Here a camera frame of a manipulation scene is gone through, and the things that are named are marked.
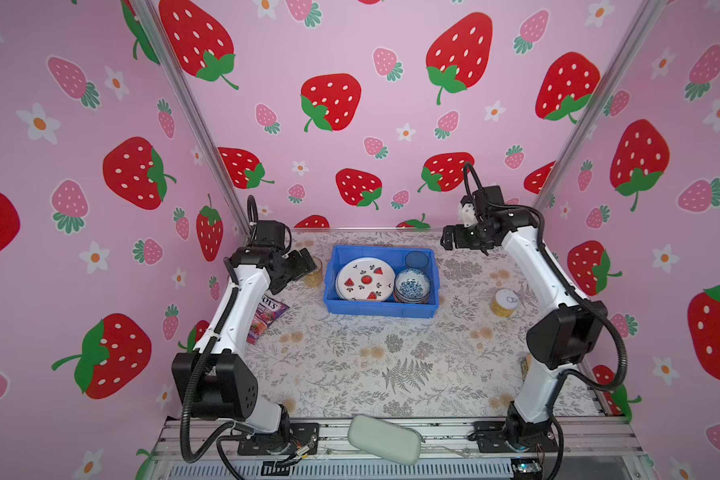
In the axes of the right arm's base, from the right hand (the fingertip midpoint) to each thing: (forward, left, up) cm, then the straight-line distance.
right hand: (455, 239), depth 87 cm
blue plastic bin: (+8, +18, -19) cm, 27 cm away
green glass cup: (+8, +10, -21) cm, 24 cm away
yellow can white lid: (-7, -19, -20) cm, 28 cm away
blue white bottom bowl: (-7, +11, -15) cm, 20 cm away
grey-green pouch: (-49, +15, -22) cm, 56 cm away
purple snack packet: (-19, +57, -21) cm, 64 cm away
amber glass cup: (-8, +44, -16) cm, 47 cm away
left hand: (-14, +43, -2) cm, 45 cm away
